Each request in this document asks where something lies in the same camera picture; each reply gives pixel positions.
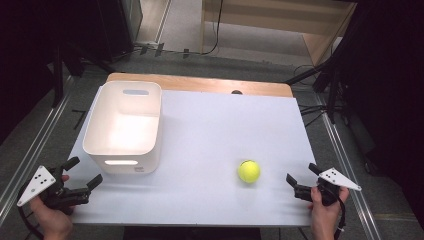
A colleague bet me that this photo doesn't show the black floor cables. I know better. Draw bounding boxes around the black floor cables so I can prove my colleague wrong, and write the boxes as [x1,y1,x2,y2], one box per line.
[292,64,329,128]

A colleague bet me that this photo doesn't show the dark cabinet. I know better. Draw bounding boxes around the dark cabinet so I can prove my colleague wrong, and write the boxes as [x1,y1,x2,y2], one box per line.
[94,0,144,63]

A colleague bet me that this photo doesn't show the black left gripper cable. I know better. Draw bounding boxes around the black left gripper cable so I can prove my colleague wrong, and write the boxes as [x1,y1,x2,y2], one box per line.
[16,188,45,240]

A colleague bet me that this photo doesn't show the light wooden desk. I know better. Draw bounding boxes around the light wooden desk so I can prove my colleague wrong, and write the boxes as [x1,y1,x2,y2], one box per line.
[199,0,358,67]

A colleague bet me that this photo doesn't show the black metal stand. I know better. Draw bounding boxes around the black metal stand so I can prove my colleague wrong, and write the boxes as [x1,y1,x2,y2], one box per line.
[284,19,359,125]
[46,39,118,109]

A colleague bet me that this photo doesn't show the wooden table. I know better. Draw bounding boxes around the wooden table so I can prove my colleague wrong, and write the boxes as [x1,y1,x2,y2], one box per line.
[105,72,295,99]

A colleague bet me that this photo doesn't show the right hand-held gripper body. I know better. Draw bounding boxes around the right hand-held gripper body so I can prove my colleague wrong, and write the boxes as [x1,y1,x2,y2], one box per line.
[293,167,363,207]

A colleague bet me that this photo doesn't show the white plastic storage bin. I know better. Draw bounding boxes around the white plastic storage bin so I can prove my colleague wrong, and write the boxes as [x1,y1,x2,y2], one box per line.
[82,80,163,176]

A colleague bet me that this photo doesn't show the white table board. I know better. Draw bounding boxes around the white table board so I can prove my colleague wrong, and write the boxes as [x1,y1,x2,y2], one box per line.
[67,87,317,228]

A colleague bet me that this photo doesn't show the black hanging cable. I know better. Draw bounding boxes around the black hanging cable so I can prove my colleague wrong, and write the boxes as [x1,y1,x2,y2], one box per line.
[199,0,224,56]

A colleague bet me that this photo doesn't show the white power strip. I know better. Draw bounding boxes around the white power strip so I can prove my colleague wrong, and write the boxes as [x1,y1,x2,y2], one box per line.
[133,40,161,48]

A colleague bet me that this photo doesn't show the metal floor rail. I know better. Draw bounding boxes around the metal floor rail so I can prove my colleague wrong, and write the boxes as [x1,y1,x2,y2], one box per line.
[313,93,382,240]
[0,75,75,219]

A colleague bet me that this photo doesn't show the yellow tennis ball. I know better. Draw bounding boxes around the yellow tennis ball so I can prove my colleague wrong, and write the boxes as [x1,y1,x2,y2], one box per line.
[237,159,261,184]

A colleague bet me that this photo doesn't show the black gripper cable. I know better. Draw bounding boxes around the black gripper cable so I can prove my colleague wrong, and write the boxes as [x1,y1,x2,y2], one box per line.
[334,196,348,240]
[16,188,45,240]

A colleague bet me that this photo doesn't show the person's left hand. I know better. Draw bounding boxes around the person's left hand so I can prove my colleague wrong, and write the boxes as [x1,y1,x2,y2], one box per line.
[29,174,75,234]

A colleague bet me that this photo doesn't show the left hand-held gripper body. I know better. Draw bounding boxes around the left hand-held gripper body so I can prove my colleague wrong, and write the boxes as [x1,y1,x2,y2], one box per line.
[16,165,91,216]

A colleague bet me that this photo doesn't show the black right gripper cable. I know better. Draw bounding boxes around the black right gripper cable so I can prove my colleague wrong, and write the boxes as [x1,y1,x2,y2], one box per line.
[334,196,348,240]

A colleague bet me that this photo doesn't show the person's right hand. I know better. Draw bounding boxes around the person's right hand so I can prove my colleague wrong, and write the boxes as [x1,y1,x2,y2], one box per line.
[307,185,350,231]

